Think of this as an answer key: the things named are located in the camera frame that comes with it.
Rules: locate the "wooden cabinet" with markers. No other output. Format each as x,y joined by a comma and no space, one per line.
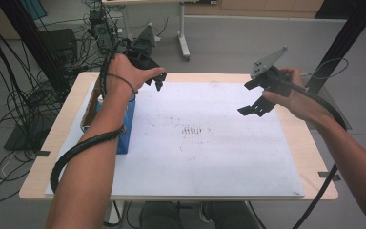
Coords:
267,6

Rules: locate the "white desk frame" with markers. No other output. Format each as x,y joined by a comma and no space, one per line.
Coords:
183,31

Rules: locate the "black metal stand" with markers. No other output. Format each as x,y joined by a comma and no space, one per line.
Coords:
346,38

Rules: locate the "black box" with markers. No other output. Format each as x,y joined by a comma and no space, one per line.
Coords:
60,43

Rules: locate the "black hair band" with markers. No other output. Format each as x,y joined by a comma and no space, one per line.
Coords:
124,79

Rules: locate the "person's right hand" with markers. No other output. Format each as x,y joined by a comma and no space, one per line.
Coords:
298,105

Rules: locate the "white sheet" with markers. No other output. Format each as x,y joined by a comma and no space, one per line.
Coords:
203,159

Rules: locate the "white table leg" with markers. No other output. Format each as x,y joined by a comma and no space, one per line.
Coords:
114,211

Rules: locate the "black computer tower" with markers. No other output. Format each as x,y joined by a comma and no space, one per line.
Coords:
103,31

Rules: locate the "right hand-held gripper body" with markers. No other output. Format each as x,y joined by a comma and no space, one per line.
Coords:
271,79

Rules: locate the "person's left hand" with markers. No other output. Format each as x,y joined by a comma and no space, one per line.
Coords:
124,71

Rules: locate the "black tape strip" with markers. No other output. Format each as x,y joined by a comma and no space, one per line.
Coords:
43,153
327,175

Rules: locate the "black metal pole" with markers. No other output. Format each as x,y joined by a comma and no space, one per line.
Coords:
28,35

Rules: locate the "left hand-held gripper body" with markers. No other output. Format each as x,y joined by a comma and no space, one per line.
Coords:
139,54

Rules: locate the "blue cardboard box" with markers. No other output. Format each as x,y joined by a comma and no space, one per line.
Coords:
127,127

